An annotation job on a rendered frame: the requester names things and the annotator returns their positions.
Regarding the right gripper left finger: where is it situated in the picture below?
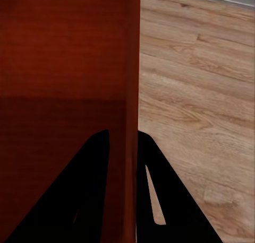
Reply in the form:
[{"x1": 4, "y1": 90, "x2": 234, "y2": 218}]
[{"x1": 4, "y1": 129, "x2": 110, "y2": 243}]

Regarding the storage box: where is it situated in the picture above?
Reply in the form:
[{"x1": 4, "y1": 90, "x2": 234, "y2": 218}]
[{"x1": 0, "y1": 0, "x2": 141, "y2": 243}]

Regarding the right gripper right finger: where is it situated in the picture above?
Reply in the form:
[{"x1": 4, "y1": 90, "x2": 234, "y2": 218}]
[{"x1": 136, "y1": 130, "x2": 223, "y2": 243}]

